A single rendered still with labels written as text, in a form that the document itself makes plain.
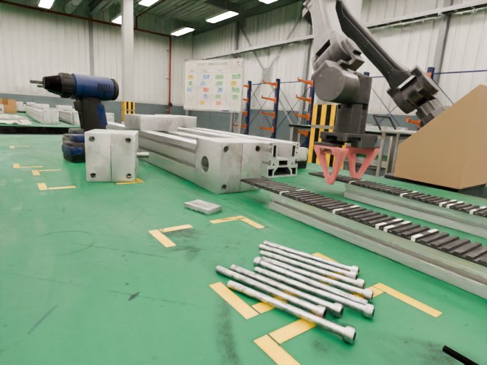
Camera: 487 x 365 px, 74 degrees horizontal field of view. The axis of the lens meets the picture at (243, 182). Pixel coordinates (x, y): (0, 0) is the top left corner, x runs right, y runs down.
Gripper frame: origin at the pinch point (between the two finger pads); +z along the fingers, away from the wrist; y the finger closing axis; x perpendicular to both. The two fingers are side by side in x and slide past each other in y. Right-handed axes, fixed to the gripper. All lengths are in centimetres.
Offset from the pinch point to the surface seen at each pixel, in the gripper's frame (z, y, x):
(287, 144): -4.9, -2.2, -19.6
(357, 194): 2.0, 1.0, 4.5
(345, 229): 2.3, 19.9, 16.3
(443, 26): -235, -723, -339
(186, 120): -8, -1, -75
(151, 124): -7, 22, -50
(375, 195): 1.2, 1.6, 8.4
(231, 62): -111, -290, -505
